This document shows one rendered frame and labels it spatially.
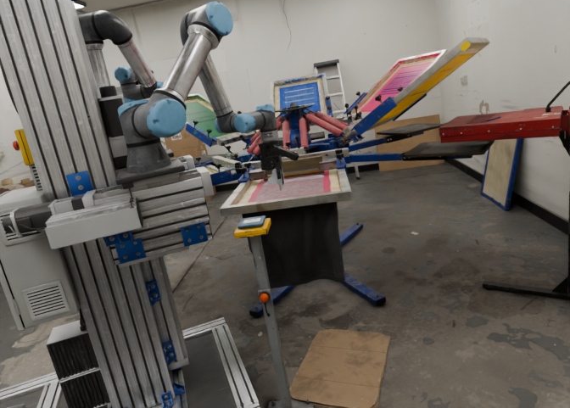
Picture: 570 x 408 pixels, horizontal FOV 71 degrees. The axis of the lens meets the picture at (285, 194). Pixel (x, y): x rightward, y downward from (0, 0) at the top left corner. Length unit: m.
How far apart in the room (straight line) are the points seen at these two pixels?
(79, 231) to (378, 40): 5.64
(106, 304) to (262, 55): 5.20
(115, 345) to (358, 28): 5.53
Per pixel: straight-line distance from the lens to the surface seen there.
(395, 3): 6.59
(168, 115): 1.33
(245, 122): 1.59
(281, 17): 6.51
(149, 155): 1.45
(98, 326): 1.84
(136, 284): 1.78
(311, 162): 2.30
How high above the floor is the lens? 1.45
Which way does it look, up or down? 14 degrees down
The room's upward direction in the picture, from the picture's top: 9 degrees counter-clockwise
